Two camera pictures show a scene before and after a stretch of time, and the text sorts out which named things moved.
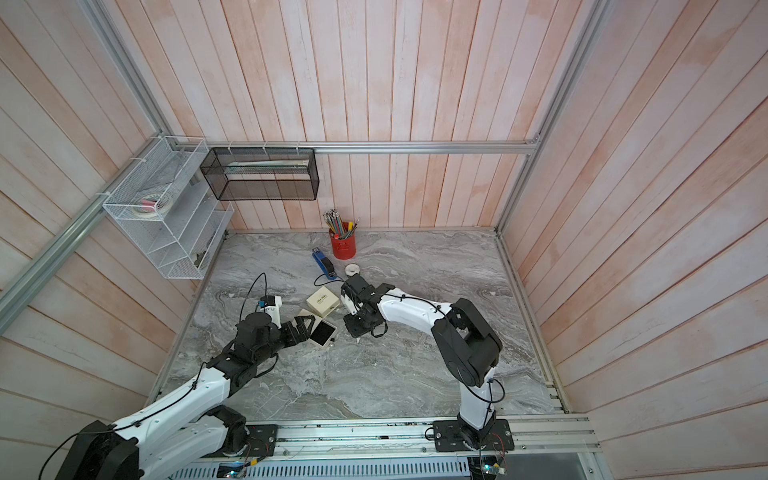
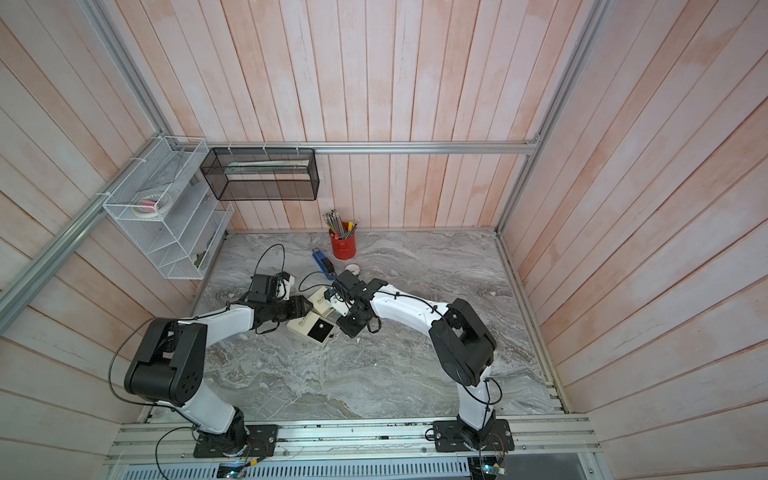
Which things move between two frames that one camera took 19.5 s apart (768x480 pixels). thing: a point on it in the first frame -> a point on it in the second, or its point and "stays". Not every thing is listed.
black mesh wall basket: x=261 y=173 stays
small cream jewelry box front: x=322 y=332 stays
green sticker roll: x=352 y=269 stays
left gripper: x=293 y=338 -> x=298 y=307
